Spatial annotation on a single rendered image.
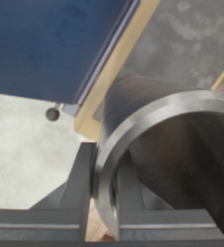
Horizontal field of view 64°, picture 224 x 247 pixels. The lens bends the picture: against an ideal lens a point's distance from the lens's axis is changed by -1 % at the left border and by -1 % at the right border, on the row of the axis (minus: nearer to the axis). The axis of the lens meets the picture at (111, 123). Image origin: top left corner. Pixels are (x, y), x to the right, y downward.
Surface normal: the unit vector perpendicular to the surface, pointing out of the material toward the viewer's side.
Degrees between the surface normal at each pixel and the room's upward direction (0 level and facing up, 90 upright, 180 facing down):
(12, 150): 0
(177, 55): 0
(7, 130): 0
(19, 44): 59
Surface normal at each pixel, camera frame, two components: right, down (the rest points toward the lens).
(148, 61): 0.02, 0.29
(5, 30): 0.74, 0.57
